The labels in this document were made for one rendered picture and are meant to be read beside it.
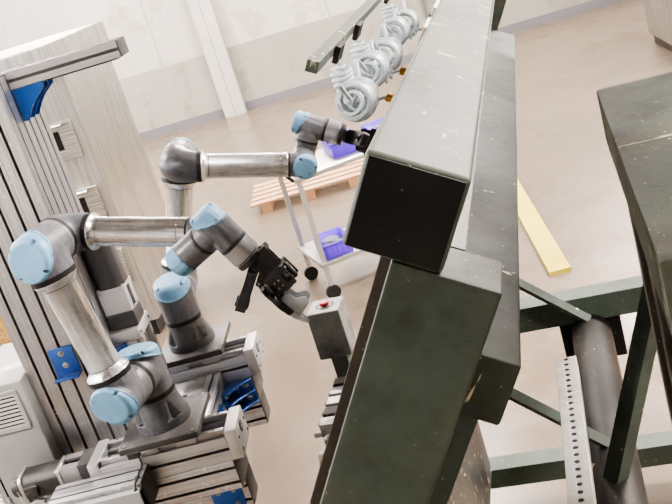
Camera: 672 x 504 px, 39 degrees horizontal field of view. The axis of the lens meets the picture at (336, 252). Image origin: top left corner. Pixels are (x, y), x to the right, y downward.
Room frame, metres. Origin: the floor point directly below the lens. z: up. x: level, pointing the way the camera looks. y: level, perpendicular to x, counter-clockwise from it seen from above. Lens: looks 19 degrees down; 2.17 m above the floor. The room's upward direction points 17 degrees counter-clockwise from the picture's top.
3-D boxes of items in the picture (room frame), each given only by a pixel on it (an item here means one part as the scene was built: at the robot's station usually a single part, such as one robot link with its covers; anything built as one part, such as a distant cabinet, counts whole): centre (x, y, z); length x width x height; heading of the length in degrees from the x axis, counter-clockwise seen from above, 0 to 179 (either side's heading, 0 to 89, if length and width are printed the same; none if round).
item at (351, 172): (8.20, 0.04, 0.05); 1.06 x 0.73 x 0.10; 84
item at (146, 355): (2.38, 0.59, 1.20); 0.13 x 0.12 x 0.14; 160
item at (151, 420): (2.38, 0.59, 1.09); 0.15 x 0.15 x 0.10
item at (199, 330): (2.87, 0.53, 1.09); 0.15 x 0.15 x 0.10
